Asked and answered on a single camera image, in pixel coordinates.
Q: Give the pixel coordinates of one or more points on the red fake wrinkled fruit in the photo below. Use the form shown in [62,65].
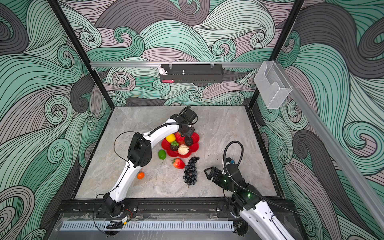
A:
[179,137]

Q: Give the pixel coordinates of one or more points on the dark brown fake avocado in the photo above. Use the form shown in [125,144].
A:
[174,146]

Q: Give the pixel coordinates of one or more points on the yellow fake lemon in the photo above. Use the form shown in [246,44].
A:
[171,138]

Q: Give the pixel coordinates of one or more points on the white rabbit figurine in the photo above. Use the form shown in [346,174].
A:
[162,71]

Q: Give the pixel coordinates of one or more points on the red fake strawberry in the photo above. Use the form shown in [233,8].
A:
[178,163]

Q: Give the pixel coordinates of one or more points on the dark purple fake grapes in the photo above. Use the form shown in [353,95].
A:
[191,173]

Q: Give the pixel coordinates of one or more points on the black wall shelf tray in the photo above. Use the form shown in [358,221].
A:
[197,74]

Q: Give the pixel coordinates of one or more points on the white slotted cable duct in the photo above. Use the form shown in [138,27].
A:
[150,226]

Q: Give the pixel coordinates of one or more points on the aluminium wall rail right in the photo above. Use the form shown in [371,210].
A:
[307,101]

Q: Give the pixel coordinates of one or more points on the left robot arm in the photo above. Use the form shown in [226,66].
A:
[140,154]

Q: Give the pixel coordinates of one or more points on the lower orange cherry tomato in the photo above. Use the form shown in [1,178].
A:
[140,175]

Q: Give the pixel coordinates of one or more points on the clear acrylic wall box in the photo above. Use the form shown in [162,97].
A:
[273,84]

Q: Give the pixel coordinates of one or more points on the aluminium wall rail back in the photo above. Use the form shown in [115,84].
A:
[137,64]

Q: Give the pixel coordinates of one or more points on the green fake lime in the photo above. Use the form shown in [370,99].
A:
[162,154]

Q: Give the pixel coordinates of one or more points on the cream fake pear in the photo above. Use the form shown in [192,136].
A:
[183,149]

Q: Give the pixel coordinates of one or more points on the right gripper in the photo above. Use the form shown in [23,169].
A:
[216,176]

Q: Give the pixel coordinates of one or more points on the aluminium wall rail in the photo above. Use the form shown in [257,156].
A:
[307,101]
[137,64]

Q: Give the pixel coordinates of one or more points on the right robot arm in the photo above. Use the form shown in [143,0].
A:
[247,203]

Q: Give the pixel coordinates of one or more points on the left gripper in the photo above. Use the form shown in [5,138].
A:
[191,130]

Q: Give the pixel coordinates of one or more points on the red flower-shaped fruit bowl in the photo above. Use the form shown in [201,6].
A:
[194,148]

